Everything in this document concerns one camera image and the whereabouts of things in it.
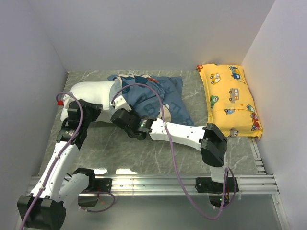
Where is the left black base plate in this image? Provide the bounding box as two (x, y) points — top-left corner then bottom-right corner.
(81, 178), (112, 194)

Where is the aluminium mounting rail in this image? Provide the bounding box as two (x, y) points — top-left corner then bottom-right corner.
(28, 174), (280, 197)

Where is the yellow car print pillow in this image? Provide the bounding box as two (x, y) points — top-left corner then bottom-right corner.
(196, 64), (263, 138)

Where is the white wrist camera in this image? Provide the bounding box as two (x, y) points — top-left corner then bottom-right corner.
(110, 95), (132, 112)
(57, 94), (71, 108)

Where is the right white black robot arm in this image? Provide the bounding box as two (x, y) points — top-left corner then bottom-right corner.
(111, 109), (228, 192)

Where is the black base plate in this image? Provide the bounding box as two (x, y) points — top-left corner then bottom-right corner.
(81, 178), (112, 194)
(195, 177), (239, 194)

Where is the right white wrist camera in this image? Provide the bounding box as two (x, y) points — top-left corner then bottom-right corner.
(110, 95), (132, 112)

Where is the white pillow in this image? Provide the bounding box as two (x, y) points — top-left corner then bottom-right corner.
(70, 80), (121, 123)

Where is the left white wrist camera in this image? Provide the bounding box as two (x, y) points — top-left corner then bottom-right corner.
(57, 94), (71, 108)

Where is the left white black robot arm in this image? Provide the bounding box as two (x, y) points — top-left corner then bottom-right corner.
(17, 100), (103, 230)

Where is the blue cartoon mouse pillowcase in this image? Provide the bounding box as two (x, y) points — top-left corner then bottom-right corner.
(107, 74), (194, 126)

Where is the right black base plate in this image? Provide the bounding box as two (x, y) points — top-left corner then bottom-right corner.
(195, 177), (239, 194)

